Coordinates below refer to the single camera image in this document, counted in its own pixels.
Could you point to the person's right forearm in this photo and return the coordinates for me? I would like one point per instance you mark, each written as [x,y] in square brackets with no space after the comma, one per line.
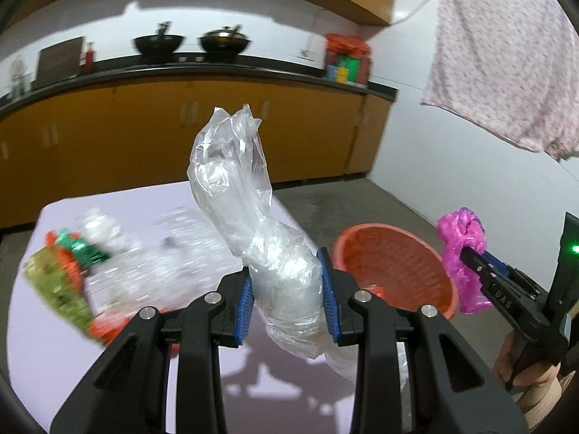
[545,400]

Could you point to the yellow base cabinets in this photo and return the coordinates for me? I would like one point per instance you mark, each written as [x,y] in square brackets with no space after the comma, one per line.
[135,144]

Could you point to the black wok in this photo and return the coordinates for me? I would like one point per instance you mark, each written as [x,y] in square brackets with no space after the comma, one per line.
[158,44]

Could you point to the red bottle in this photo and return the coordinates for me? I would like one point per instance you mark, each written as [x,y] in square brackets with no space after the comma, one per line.
[88,61]

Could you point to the black kitchen countertop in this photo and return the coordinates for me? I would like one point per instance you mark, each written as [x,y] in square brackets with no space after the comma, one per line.
[253,72]

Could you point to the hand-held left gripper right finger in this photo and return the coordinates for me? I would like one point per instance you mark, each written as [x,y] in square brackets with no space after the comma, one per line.
[328,299]

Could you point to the orange bag of packets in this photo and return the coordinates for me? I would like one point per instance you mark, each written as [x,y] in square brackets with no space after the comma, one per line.
[347,61]

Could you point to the clear glass jar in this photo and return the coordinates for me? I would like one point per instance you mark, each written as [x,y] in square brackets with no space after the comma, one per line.
[18,77]

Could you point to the yellow green snack wrapper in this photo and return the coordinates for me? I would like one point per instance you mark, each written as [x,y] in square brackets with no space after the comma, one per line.
[59,291]

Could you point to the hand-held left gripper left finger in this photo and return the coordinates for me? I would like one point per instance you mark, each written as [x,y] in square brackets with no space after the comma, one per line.
[244,308]

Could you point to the knotted clear plastic bag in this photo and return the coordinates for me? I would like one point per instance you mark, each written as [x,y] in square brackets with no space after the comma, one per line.
[99,228]

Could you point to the pink plastic bag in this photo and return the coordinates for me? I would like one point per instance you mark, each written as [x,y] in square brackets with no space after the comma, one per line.
[457,235]

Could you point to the orange plastic basket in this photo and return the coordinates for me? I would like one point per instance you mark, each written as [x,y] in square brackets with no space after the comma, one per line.
[393,262]

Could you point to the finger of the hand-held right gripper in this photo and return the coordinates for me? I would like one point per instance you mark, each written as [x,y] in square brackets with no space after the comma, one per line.
[496,263]
[491,290]

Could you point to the black wok shiny inside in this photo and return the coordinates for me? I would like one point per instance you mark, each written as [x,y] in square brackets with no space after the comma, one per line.
[225,43]

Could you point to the hanging floral cloth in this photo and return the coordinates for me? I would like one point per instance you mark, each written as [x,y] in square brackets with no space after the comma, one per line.
[497,54]

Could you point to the orange plastic wrapper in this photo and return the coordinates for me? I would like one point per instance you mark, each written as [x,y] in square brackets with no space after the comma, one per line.
[108,327]

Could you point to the person's right hand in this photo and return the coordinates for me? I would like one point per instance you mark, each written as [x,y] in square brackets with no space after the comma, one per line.
[509,358]

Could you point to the green plastic bag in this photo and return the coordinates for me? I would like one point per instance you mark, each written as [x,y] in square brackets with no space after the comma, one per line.
[83,246]

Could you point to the dark wooden cutting board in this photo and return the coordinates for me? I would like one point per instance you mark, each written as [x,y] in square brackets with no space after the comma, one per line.
[59,61]

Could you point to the large clear plastic bag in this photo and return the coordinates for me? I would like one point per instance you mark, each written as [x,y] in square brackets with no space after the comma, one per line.
[226,167]

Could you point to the crumpled clear plastic sheet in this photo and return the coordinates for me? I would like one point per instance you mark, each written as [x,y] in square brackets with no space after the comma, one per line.
[172,257]

